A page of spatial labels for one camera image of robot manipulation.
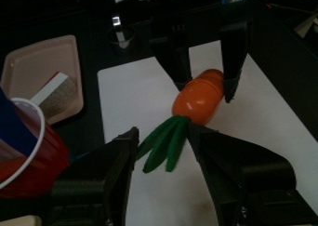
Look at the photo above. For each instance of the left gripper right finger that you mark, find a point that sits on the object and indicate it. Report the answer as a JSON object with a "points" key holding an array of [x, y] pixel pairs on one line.
{"points": [[240, 177]]}

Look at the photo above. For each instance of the orange toy carrot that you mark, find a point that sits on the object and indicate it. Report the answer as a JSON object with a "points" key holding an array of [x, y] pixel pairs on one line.
{"points": [[198, 99]]}

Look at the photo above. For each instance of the blue spatula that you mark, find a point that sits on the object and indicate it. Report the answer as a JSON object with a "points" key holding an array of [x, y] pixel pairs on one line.
{"points": [[14, 124]]}

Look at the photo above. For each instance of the red plastic cup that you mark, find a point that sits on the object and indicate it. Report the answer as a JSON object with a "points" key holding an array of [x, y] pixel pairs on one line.
{"points": [[46, 161]]}

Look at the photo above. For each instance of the speckled sponge block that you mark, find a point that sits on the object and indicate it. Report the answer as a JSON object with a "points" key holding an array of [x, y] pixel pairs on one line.
{"points": [[58, 99]]}

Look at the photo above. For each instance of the white cutting board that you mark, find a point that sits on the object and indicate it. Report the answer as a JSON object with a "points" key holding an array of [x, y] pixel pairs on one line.
{"points": [[141, 90]]}

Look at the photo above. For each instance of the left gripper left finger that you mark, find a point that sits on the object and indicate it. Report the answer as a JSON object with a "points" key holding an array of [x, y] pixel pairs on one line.
{"points": [[100, 180]]}

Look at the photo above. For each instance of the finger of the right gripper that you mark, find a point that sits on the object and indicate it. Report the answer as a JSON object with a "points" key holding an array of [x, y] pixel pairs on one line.
{"points": [[234, 56], [176, 59]]}

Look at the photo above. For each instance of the pink tray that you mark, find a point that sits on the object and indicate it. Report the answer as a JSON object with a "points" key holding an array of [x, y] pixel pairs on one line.
{"points": [[38, 59]]}

